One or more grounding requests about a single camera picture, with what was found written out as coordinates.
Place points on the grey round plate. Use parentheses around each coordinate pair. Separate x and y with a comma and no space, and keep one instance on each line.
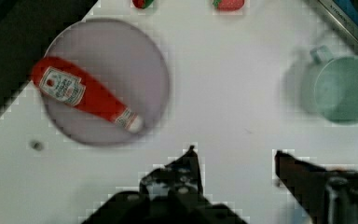
(128,63)

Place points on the red ketchup bottle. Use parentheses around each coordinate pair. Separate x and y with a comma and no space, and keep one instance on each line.
(71,85)

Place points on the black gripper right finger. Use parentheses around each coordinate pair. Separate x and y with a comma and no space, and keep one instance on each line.
(328,196)

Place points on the large red strawberry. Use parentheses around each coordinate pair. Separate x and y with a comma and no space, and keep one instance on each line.
(228,5)

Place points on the small red strawberry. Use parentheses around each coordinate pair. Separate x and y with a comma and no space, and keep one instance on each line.
(142,4)

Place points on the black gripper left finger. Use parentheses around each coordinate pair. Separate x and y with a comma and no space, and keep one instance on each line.
(182,172)

